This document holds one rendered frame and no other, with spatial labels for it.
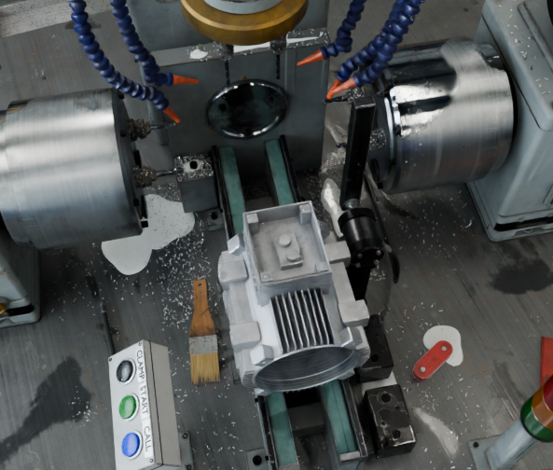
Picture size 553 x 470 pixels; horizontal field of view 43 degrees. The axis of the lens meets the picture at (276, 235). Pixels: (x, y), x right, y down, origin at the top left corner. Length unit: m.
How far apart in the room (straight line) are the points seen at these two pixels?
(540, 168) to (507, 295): 0.26
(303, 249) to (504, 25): 0.53
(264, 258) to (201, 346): 0.33
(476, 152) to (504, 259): 0.30
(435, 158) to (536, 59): 0.23
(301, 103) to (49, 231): 0.50
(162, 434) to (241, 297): 0.22
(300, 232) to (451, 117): 0.31
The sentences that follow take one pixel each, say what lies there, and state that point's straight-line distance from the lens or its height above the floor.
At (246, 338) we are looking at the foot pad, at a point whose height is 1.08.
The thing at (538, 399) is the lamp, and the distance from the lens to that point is 0.96.
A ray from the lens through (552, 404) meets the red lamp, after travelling 0.93.
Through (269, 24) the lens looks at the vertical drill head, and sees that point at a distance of 0.95.
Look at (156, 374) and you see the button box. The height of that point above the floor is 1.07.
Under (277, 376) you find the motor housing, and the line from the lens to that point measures 1.08.
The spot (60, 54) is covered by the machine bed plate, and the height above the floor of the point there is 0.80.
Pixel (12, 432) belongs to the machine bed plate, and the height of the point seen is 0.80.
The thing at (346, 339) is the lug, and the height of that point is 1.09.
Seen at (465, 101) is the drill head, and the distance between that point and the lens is 1.15.
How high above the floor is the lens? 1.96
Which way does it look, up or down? 58 degrees down
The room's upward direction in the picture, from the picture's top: 1 degrees counter-clockwise
